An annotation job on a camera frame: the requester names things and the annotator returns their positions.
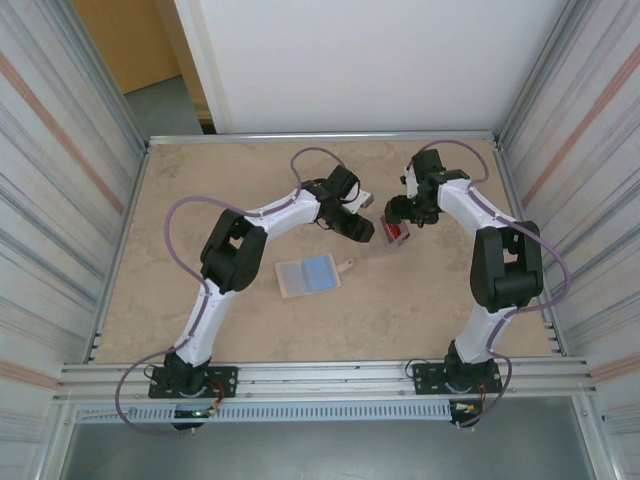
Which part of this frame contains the red VIP card number 888880828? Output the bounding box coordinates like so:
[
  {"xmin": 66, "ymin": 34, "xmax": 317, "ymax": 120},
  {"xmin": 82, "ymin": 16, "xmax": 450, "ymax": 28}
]
[{"xmin": 381, "ymin": 214, "xmax": 412, "ymax": 247}]

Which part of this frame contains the beige leather card holder wallet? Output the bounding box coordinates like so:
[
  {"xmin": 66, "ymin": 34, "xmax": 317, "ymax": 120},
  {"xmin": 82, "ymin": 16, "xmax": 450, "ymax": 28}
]
[{"xmin": 274, "ymin": 253, "xmax": 357, "ymax": 300}]

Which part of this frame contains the translucent corrugated side panel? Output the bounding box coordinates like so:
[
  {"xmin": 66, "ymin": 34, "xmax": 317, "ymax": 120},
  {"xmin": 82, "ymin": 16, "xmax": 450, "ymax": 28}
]
[
  {"xmin": 0, "ymin": 0, "xmax": 146, "ymax": 480},
  {"xmin": 499, "ymin": 0, "xmax": 640, "ymax": 480}
]

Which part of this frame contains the grey metal sheet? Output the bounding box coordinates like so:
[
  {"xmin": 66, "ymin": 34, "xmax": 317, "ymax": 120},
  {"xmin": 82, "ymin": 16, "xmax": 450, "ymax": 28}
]
[{"xmin": 59, "ymin": 397, "xmax": 601, "ymax": 480}]

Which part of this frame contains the wooden door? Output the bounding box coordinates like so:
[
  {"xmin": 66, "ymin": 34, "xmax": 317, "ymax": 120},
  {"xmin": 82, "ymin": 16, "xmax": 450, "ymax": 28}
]
[{"xmin": 72, "ymin": 0, "xmax": 184, "ymax": 96}]

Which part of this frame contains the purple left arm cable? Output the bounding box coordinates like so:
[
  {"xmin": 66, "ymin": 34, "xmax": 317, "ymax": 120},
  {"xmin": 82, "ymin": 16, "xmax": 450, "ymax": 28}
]
[{"xmin": 114, "ymin": 147, "xmax": 346, "ymax": 437}]

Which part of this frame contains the aluminium frame rail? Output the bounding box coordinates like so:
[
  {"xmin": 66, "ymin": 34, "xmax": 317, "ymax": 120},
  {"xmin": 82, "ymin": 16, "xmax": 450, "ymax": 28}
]
[
  {"xmin": 53, "ymin": 357, "xmax": 600, "ymax": 404},
  {"xmin": 85, "ymin": 142, "xmax": 151, "ymax": 362},
  {"xmin": 144, "ymin": 130, "xmax": 503, "ymax": 147},
  {"xmin": 492, "ymin": 139, "xmax": 569, "ymax": 357}
]

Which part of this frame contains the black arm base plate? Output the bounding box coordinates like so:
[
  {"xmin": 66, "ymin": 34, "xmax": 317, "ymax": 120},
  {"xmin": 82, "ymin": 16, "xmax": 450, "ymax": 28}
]
[
  {"xmin": 148, "ymin": 366, "xmax": 239, "ymax": 400},
  {"xmin": 411, "ymin": 362, "xmax": 503, "ymax": 397}
]

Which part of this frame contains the aluminium upright post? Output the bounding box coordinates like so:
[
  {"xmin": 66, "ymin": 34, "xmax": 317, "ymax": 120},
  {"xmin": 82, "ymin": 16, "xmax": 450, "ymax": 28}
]
[
  {"xmin": 497, "ymin": 0, "xmax": 584, "ymax": 141},
  {"xmin": 74, "ymin": 0, "xmax": 151, "ymax": 146}
]

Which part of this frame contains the grey slotted cable duct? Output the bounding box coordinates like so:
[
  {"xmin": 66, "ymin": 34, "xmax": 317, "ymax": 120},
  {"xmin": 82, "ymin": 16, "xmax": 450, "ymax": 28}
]
[{"xmin": 74, "ymin": 402, "xmax": 454, "ymax": 425}]

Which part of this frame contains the white door frame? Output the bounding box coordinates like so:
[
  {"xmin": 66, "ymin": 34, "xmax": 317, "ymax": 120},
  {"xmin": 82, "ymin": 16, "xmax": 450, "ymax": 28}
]
[{"xmin": 172, "ymin": 0, "xmax": 236, "ymax": 135}]

